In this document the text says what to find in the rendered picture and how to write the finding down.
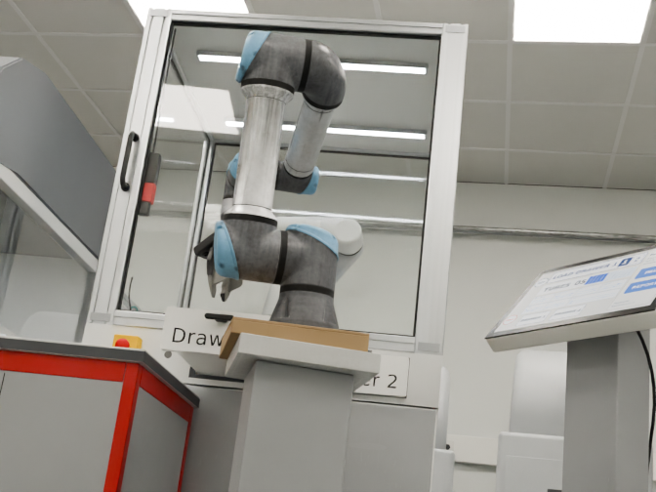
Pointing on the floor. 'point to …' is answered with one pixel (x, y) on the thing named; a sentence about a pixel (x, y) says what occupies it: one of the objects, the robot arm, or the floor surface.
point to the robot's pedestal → (294, 413)
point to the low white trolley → (90, 419)
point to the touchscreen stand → (606, 414)
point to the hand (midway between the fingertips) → (217, 295)
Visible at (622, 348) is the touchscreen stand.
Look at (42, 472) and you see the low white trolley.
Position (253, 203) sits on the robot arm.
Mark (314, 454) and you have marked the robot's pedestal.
